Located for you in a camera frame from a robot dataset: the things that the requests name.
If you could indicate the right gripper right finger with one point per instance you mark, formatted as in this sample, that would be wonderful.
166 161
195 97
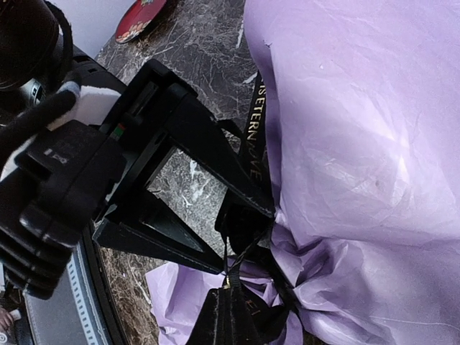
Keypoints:
247 314

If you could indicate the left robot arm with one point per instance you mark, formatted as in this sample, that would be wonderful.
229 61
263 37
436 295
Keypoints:
37 53

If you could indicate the red floral dish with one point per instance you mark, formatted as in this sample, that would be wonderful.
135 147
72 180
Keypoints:
136 19

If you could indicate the black printed ribbon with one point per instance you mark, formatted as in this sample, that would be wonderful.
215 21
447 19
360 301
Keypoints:
241 227

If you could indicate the white slotted cable duct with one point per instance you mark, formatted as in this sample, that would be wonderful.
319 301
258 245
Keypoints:
84 295

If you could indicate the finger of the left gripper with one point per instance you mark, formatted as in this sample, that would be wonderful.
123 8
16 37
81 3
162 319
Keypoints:
192 128
143 224

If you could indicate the pink wrapping paper sheet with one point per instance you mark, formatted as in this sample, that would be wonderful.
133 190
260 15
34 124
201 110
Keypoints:
362 128

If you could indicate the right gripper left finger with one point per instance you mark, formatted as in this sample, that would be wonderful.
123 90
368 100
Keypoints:
209 329

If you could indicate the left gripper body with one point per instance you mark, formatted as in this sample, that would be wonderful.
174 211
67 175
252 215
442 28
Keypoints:
63 181

